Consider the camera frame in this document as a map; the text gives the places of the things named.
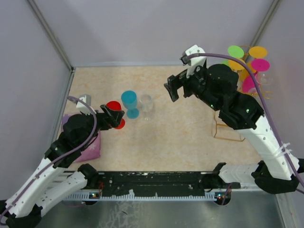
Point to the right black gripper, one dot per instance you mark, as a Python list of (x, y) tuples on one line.
[(174, 82)]

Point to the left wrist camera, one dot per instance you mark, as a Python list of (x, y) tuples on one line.
[(81, 107)]

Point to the purple printed cloth bag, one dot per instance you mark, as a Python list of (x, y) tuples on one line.
[(92, 151)]

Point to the blue plastic wine glass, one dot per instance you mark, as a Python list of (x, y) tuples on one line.
[(129, 100)]

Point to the orange wine glass back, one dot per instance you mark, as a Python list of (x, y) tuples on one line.
[(254, 52)]

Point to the green plastic wine glass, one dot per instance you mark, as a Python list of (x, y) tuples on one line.
[(235, 51)]

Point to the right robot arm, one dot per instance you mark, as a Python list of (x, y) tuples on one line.
[(216, 86)]

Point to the pink plastic wine glass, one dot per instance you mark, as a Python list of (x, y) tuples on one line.
[(256, 66)]

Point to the orange wine glass front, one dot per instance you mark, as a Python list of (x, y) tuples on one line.
[(236, 66)]

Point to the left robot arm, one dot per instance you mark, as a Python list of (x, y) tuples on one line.
[(34, 199)]

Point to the orange wine glass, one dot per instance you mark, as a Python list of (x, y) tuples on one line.
[(236, 66), (254, 52)]

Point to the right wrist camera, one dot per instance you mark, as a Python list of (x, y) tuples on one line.
[(191, 57)]

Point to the clear wine glass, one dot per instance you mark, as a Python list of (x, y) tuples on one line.
[(264, 79), (146, 104)]

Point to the white toothed cable duct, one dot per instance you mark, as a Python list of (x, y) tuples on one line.
[(92, 196)]

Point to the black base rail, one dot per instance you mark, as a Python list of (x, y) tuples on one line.
[(156, 183)]

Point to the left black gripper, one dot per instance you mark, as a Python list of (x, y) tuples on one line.
[(114, 116)]

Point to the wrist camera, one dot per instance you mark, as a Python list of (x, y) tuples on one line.
[(81, 107), (191, 57)]

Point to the gold wire glass rack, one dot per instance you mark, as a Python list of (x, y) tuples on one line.
[(242, 113)]

